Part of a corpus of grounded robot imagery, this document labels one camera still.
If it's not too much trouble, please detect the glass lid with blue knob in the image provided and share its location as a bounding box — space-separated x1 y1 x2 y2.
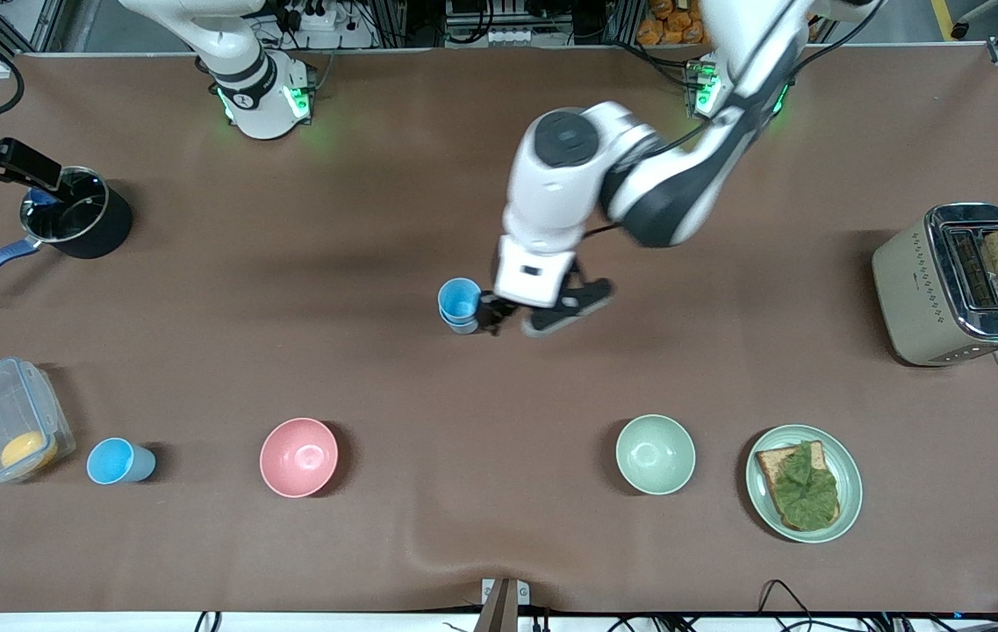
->
20 167 109 244

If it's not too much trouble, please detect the brown table cover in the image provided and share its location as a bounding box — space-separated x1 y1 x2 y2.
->
0 48 998 614

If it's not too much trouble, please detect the pale green bowl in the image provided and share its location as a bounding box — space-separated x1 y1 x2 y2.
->
615 414 697 496

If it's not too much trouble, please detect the pink bowl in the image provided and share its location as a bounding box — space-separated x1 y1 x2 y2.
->
259 418 340 499

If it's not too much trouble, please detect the yellow round food piece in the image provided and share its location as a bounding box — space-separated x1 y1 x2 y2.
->
0 430 59 470

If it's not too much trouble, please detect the bag of orange buns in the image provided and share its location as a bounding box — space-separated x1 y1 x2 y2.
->
636 0 710 47

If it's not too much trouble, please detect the toast slice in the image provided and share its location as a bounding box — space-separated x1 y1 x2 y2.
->
755 441 842 532

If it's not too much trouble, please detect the green lettuce leaf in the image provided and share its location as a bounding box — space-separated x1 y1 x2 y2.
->
771 442 840 531

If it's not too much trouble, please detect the beige and chrome toaster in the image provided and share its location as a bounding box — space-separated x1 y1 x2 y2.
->
872 203 998 368

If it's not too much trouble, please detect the pale green plate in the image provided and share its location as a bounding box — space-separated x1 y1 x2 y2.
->
745 425 864 544

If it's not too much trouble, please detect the black saucepan with blue handle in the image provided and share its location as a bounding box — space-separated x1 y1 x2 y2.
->
0 166 133 302

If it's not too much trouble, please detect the metal table clamp bracket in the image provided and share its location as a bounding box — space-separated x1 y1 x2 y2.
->
474 577 531 632

